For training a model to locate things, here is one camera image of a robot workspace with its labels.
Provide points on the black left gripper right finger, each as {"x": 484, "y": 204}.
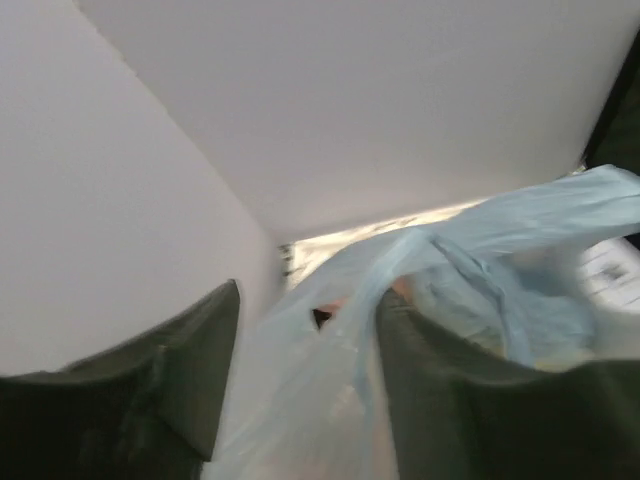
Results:
{"x": 460, "y": 412}

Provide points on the translucent trash bag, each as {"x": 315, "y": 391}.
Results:
{"x": 308, "y": 398}

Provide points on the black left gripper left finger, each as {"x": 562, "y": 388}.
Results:
{"x": 148, "y": 408}

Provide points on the black poker chip case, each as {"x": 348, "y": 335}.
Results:
{"x": 610, "y": 268}

